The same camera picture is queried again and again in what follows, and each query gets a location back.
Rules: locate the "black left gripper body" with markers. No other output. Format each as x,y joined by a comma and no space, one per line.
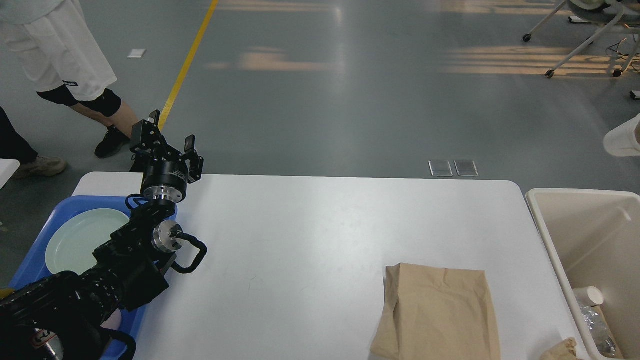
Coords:
165,178

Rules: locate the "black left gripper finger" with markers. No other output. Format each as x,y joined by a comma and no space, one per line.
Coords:
193,161
147,140

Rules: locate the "green plate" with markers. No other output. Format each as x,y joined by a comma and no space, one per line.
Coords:
72,245

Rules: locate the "pink mug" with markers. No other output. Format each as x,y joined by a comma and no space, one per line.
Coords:
114,321

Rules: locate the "dark teal mug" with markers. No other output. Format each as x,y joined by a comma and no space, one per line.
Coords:
5,292

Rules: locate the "brown paper bag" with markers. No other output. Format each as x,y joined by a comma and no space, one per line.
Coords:
436,314

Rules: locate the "brown paper scrap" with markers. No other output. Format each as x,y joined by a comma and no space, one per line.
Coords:
565,350

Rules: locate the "white paper cup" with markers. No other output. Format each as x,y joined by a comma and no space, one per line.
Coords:
623,141

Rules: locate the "clear plastic wrapper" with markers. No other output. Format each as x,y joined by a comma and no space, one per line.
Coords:
600,332

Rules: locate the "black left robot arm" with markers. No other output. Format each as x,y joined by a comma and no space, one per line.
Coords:
60,317

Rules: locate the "person at left edge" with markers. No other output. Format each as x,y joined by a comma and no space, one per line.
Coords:
14,147

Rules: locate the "person in white shirt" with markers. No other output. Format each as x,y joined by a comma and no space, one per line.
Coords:
61,57

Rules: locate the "white side table corner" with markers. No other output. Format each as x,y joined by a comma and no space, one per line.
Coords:
8,168

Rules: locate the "left floor metal plate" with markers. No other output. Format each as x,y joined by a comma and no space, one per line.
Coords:
440,169

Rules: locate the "floor metal plate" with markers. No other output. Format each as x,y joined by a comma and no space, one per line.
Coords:
466,168
440,169

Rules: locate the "right floor metal plate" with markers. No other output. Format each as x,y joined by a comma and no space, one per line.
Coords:
466,168

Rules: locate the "beige plastic bin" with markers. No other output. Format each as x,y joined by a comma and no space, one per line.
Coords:
593,239

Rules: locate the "small paper cup in bin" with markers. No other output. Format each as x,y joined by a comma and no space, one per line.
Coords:
589,296

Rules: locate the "brown cardboard in bin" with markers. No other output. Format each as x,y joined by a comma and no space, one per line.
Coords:
612,330

